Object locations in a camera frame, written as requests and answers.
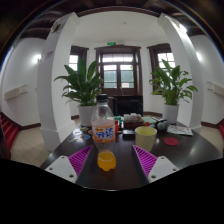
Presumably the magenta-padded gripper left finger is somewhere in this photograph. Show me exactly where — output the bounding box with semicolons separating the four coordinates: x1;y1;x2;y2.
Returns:
44;144;96;186

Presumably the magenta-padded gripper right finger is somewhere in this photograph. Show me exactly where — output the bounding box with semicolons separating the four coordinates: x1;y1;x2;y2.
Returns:
131;144;180;185

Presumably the clear orange soda bottle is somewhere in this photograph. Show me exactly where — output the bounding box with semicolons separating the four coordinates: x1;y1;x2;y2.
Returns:
90;93;118;172

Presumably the pale yellow plastic cup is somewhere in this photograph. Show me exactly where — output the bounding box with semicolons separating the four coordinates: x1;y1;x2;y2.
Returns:
134;125;158;153

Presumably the flat round red coaster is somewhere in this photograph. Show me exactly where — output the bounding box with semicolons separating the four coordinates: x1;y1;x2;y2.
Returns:
163;136;179;147

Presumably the grey round gadget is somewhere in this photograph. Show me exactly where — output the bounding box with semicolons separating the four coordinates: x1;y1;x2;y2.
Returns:
153;117;169;131

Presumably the green flat pad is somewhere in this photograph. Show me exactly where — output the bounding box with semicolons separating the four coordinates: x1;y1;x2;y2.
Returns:
143;116;157;125

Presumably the tray of small white jars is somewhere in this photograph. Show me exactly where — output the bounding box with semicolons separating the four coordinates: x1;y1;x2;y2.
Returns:
122;113;145;130

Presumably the printed paper booklet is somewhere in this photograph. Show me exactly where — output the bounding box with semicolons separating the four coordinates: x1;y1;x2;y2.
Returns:
166;124;194;137

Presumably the black chair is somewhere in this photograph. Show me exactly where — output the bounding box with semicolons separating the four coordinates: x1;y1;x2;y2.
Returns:
113;96;144;117

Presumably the leafy plant in white pot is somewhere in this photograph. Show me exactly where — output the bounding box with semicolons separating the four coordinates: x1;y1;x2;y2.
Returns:
149;59;199;125
53;57;104;127

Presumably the red carpeted staircase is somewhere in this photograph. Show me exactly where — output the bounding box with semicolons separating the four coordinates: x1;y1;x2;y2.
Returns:
0;113;20;151

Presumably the dark wooden double door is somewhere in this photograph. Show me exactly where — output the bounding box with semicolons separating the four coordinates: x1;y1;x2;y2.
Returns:
94;45;143;97

